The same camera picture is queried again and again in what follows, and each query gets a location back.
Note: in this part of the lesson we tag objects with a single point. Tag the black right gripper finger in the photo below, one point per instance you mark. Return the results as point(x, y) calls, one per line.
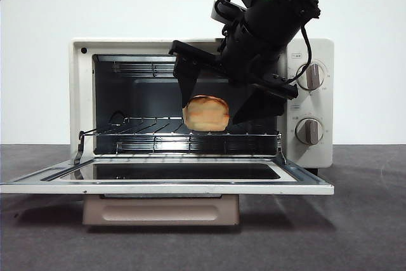
point(187, 77)
point(263, 103)

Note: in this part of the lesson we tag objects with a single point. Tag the golden brown bread loaf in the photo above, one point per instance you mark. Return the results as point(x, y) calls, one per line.
point(206, 114)

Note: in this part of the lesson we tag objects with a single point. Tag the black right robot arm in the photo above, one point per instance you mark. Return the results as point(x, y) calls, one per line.
point(279, 7)

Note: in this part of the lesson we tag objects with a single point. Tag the white Toshiba toaster oven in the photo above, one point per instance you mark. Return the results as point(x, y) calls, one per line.
point(81, 93)

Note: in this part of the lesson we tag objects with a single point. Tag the beige timer dial knob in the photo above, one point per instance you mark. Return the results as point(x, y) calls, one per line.
point(309, 131)

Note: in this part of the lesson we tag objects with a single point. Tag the beige temperature dial knob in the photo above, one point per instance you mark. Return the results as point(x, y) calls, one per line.
point(314, 75)

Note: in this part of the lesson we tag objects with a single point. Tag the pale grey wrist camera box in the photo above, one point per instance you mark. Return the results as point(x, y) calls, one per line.
point(215, 14)

